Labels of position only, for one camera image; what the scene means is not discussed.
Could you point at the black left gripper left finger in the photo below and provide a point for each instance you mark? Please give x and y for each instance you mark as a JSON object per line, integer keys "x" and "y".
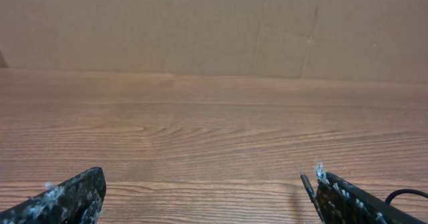
{"x": 78, "y": 200}

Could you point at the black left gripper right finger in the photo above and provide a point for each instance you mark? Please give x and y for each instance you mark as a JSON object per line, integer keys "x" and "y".
{"x": 339, "y": 201}

